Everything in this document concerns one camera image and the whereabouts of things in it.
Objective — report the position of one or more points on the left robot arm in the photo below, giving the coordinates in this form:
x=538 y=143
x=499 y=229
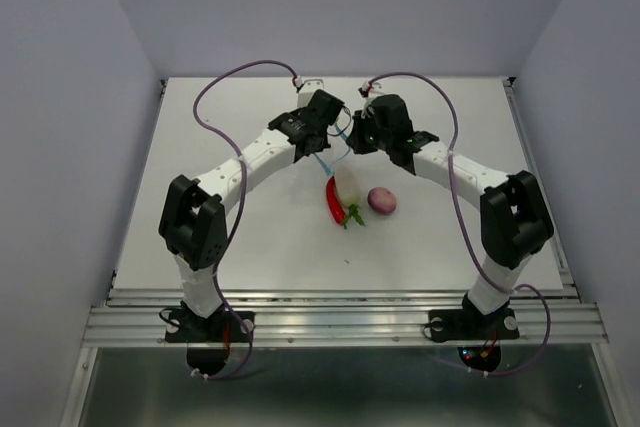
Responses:
x=193 y=221

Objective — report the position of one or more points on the aluminium mounting rail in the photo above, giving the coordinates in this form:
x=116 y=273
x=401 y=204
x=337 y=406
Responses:
x=297 y=319

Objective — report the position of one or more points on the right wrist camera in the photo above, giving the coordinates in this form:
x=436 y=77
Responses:
x=370 y=91

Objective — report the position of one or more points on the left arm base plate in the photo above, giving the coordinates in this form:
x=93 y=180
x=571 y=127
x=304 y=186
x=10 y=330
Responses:
x=184 y=327

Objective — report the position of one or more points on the red chili pepper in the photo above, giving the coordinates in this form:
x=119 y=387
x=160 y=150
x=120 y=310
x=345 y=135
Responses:
x=335 y=207

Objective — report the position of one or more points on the white radish with leaves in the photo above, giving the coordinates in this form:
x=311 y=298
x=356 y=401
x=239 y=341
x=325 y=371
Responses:
x=348 y=193

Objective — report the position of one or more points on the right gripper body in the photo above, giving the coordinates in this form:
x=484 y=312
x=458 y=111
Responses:
x=367 y=138

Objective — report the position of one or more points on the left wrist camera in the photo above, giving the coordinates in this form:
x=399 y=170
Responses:
x=307 y=90

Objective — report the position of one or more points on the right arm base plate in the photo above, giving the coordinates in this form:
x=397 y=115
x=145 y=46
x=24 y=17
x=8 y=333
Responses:
x=447 y=325

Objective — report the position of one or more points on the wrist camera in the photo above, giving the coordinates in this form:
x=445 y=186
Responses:
x=307 y=90
x=370 y=91

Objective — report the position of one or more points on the purple onion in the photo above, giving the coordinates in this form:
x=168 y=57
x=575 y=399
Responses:
x=382 y=200

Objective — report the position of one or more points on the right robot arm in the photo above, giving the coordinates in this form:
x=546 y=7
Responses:
x=515 y=223

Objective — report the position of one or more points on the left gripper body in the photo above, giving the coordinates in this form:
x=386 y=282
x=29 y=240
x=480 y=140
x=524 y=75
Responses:
x=323 y=143

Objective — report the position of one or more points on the clear zip top bag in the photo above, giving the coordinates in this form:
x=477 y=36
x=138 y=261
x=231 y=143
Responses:
x=338 y=150

